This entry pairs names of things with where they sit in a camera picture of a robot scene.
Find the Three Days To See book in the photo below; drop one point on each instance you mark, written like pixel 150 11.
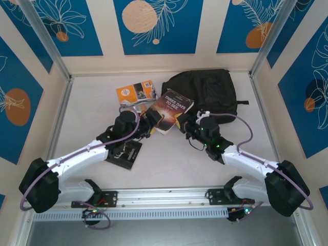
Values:
pixel 171 107

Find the orange torn travel book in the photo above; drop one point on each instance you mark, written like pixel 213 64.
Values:
pixel 133 92

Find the black book with antlers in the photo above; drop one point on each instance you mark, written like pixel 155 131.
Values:
pixel 128 159

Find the black backpack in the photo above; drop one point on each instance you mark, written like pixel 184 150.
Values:
pixel 210 87

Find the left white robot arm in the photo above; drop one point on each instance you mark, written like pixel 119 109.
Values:
pixel 77 161

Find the right controller board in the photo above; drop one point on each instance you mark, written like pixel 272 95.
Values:
pixel 237 214

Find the controller board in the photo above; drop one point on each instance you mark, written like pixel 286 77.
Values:
pixel 89 212
pixel 237 214

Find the left controller board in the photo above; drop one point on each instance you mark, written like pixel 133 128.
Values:
pixel 89 212

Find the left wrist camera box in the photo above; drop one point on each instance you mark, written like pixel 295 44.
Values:
pixel 155 117

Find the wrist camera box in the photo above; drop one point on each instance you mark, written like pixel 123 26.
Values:
pixel 155 117
pixel 210 128

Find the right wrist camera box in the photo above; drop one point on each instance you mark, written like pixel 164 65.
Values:
pixel 210 128

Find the right black mount plate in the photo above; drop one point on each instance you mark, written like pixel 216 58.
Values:
pixel 215 197

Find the black mount plate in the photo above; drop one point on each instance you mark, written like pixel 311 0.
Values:
pixel 111 198
pixel 215 197

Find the right aluminium side rail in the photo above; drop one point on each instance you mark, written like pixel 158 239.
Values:
pixel 265 123

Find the aluminium side rail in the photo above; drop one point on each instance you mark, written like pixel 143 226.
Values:
pixel 265 123
pixel 58 128

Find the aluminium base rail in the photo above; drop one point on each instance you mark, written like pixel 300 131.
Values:
pixel 166 197

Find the left aluminium side rail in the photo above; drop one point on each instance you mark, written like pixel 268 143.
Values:
pixel 58 128

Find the left black mount plate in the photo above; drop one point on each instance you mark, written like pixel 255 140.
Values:
pixel 111 198

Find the left aluminium upright post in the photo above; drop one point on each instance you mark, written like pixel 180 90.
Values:
pixel 42 30

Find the aluminium upright post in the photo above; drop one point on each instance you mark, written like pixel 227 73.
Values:
pixel 276 30
pixel 42 30

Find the right aluminium upright post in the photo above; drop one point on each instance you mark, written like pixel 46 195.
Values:
pixel 276 30

